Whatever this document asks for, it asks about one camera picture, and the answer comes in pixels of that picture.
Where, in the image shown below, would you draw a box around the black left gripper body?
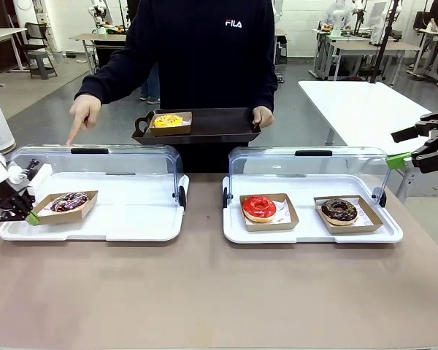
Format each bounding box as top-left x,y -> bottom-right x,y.
0,187 -> 23,217

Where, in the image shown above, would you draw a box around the sprinkled chocolate donut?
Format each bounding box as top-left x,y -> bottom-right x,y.
31,190 -> 99,225

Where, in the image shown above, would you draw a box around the chocolate donut with colourful sprinkles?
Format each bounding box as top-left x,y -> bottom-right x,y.
50,192 -> 89,214

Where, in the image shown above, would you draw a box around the yellow frosted donut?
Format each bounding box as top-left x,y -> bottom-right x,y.
148,112 -> 193,137

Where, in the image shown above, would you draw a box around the yellow glazed sprinkle donut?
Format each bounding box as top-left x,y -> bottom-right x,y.
153,114 -> 185,129

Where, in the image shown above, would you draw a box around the black serving tray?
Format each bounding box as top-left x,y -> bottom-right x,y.
131,107 -> 262,146

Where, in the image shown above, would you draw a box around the person's left forearm navy sleeve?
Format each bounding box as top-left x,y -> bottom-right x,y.
248,58 -> 279,112

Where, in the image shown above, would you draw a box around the person's right forearm navy sleeve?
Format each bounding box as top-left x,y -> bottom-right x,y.
74,43 -> 147,107

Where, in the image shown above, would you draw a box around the chocolate frosted donut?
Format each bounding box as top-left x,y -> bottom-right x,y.
313,195 -> 384,235

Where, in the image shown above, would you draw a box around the brown chocolate glazed donut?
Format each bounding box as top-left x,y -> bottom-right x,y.
320,198 -> 358,226

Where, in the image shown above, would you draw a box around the background person in light shirt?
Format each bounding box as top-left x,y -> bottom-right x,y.
320,0 -> 353,32

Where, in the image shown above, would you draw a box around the background person in jeans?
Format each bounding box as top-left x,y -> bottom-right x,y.
139,62 -> 161,105

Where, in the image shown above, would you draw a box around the red frosted donut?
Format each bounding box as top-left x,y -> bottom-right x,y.
239,193 -> 299,233

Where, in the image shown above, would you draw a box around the red glazed donut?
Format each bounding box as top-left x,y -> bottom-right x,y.
242,195 -> 277,224

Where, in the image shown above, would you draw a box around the person in navy sweatshirt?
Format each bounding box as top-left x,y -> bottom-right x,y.
74,0 -> 279,174

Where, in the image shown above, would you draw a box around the person's right hand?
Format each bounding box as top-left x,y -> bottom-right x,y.
66,95 -> 102,147

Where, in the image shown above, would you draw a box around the person's left hand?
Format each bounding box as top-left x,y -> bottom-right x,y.
253,106 -> 274,129

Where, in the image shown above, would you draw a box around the white side table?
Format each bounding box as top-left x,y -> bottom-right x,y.
298,79 -> 432,156

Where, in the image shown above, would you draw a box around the white background desk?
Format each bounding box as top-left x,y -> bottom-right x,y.
414,28 -> 438,88

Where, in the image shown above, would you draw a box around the black tripod pole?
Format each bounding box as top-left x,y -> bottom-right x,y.
368,0 -> 403,85

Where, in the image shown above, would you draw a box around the clear dome lid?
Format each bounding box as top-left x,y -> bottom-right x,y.
7,144 -> 187,211
223,147 -> 391,209

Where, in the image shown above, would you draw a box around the beige top background table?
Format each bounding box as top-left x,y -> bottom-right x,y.
328,39 -> 421,87

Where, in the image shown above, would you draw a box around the white display tray base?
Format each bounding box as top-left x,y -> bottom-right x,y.
222,174 -> 404,244
0,171 -> 190,242

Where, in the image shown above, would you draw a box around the white background robot arms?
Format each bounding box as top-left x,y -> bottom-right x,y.
330,0 -> 391,42

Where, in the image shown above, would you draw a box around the grey chair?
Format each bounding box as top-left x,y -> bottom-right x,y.
23,21 -> 59,79

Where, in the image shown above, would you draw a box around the wooden top background table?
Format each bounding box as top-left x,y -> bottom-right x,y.
69,33 -> 128,76

